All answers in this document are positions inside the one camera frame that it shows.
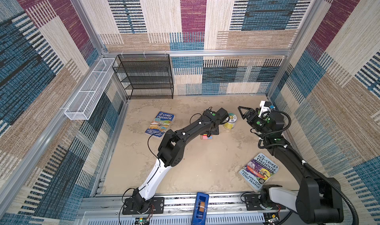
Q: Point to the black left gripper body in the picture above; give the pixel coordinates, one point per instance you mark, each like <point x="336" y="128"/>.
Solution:
<point x="213" y="133"/>

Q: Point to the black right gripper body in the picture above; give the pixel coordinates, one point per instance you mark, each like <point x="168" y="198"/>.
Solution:
<point x="258" y="123"/>

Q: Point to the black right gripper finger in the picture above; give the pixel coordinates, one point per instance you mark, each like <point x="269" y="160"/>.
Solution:
<point x="244" y="115"/>
<point x="244" y="110"/>

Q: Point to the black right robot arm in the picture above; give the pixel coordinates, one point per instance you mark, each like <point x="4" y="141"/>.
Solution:
<point x="317" y="200"/>

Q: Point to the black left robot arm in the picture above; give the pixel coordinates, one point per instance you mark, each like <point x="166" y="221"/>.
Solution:
<point x="171" y="151"/>

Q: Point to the sunflower seed can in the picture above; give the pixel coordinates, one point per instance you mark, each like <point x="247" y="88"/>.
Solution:
<point x="230" y="121"/>

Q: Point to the blue treehouse paperback book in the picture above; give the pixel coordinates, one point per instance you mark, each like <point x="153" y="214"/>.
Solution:
<point x="160" y="125"/>

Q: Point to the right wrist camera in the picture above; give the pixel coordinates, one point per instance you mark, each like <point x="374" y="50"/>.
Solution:
<point x="264" y="106"/>

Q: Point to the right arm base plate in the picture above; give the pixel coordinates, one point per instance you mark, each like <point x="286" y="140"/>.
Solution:
<point x="254" y="202"/>

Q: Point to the black wire mesh shelf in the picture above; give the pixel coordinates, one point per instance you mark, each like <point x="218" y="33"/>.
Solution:
<point x="145" y="76"/>

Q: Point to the blue tool on rail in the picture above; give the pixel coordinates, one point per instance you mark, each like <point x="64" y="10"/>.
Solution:
<point x="200" y="209"/>

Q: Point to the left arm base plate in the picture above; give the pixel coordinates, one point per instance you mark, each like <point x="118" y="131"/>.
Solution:
<point x="153" y="206"/>

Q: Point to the white wire mesh basket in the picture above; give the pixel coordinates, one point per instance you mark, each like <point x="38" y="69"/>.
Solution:
<point x="85" y="101"/>

